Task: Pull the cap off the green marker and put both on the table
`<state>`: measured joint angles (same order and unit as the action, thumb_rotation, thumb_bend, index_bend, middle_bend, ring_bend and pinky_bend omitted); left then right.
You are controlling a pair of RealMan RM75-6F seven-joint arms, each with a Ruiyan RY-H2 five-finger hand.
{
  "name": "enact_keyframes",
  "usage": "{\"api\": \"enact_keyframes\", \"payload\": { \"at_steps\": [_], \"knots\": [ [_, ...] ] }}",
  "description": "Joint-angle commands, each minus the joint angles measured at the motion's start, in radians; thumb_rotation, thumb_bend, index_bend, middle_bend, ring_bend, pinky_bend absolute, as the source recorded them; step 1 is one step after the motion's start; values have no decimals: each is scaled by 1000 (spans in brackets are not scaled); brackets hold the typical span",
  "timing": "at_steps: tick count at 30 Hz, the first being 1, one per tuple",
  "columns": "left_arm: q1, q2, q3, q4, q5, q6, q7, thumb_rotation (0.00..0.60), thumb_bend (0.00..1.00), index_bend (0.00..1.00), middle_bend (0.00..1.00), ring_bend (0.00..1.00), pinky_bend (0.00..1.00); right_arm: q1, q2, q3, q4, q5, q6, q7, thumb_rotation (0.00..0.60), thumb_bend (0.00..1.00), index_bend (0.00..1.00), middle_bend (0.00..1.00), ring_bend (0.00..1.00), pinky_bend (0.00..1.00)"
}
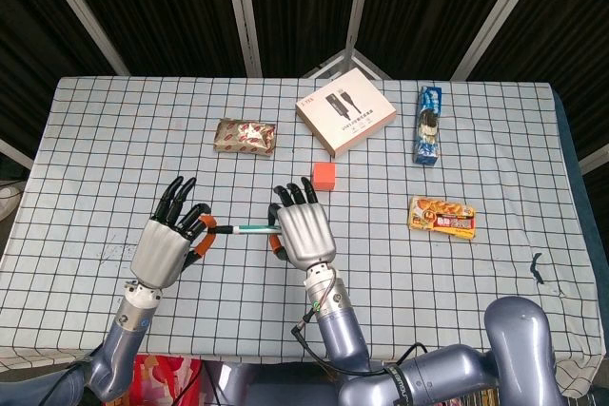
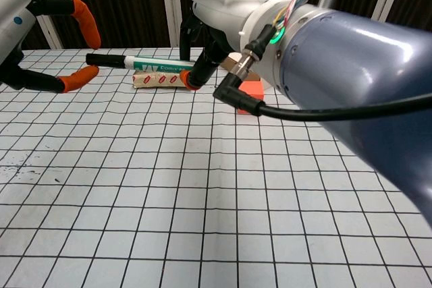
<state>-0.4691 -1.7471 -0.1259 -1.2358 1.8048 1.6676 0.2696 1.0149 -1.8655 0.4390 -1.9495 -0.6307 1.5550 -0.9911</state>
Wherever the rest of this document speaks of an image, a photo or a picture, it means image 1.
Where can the checkered light blue tablecloth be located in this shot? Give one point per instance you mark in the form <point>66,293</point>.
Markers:
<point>238,292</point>

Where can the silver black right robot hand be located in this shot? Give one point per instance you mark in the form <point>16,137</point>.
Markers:
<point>304,235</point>

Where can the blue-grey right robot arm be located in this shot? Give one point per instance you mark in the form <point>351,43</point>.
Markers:
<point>342,334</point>

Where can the gold red snack packet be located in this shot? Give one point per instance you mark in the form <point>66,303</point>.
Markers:
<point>245,137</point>

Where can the black pen cap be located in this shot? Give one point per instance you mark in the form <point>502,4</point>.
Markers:
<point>222,229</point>

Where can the red shopping bag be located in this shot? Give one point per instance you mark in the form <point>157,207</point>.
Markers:
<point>166,380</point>

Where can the blue-grey robot torso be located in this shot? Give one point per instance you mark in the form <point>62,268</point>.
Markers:
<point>276,387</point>

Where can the yellow curry box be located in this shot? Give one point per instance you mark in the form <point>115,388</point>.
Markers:
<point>442,218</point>

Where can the white green marker pen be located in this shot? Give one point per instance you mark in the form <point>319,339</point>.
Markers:
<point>254,229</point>

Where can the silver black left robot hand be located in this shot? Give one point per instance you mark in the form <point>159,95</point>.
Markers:
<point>159,251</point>

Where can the orange cube block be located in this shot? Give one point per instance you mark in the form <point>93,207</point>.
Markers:
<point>326,175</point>

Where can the blue cookie package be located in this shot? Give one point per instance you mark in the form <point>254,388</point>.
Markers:
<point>428,130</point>

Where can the white metal partition frame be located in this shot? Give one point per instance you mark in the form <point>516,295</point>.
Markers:
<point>495,21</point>
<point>595,161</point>
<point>81,11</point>
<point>245,21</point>
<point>354,21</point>
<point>14,154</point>

